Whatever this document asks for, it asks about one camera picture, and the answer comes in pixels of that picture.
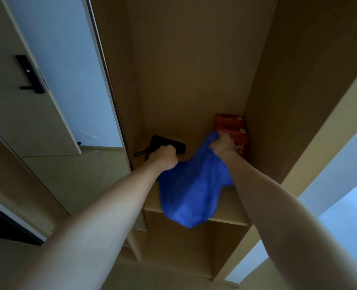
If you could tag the white bed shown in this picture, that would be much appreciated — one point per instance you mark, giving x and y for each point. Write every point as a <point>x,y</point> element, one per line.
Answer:
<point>350,220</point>

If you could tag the person's right forearm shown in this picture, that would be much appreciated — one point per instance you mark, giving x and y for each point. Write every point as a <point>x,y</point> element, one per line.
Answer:
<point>287,217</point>

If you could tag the light wooden wardrobe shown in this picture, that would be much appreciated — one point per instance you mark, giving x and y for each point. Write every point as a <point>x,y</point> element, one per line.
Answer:
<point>196,57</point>

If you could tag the black framed glass door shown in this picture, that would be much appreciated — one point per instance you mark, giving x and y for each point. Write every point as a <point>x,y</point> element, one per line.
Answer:
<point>6,226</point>

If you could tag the tall mirror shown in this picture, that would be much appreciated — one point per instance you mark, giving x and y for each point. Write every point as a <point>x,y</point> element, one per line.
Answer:
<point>69,72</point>

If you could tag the person's left forearm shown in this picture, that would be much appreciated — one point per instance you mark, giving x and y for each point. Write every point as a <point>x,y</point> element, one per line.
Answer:
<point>93,232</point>

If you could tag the blue microfibre cloth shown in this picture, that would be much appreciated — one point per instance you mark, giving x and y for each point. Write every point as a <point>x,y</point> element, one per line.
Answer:
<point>190,193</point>

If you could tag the person's left hand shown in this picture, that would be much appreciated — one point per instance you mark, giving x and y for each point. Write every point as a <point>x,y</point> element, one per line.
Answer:
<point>164,157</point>

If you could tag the person's right hand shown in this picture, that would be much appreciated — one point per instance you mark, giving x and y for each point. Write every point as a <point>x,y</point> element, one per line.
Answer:
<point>223,146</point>

